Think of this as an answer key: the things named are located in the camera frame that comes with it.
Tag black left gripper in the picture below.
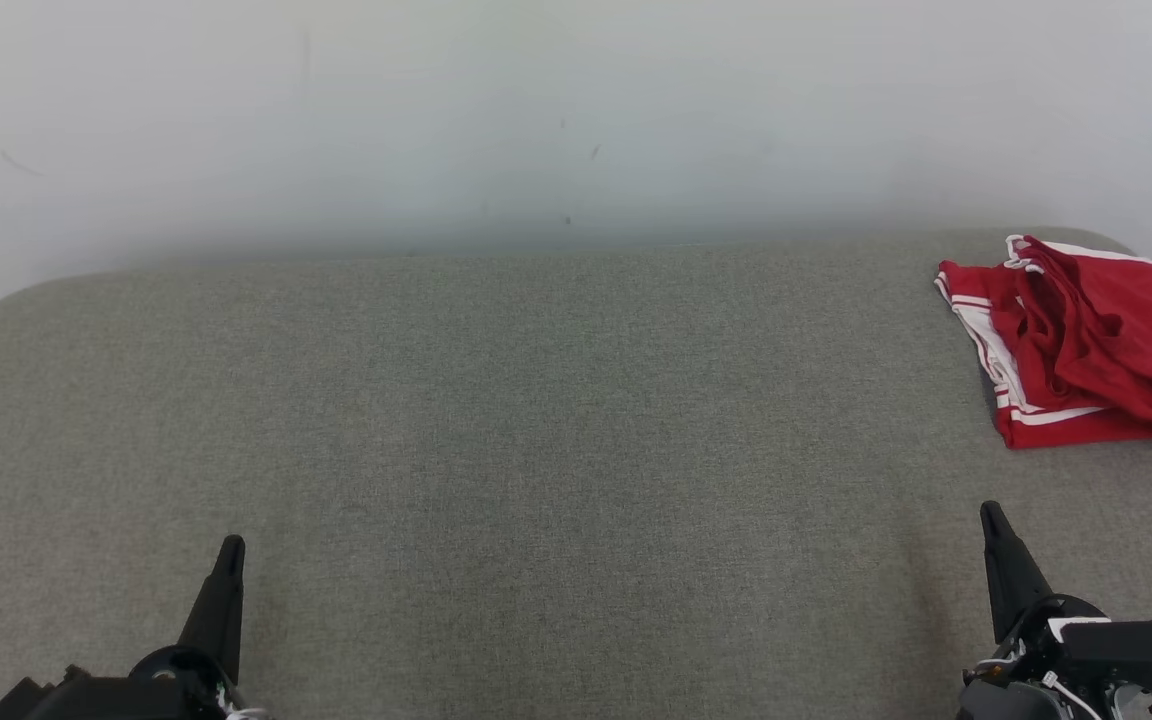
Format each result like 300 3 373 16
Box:
0 534 248 720

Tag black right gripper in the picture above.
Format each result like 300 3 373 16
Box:
956 500 1129 720

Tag red shorts with white stripe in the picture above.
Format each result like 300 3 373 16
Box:
1002 232 1152 457

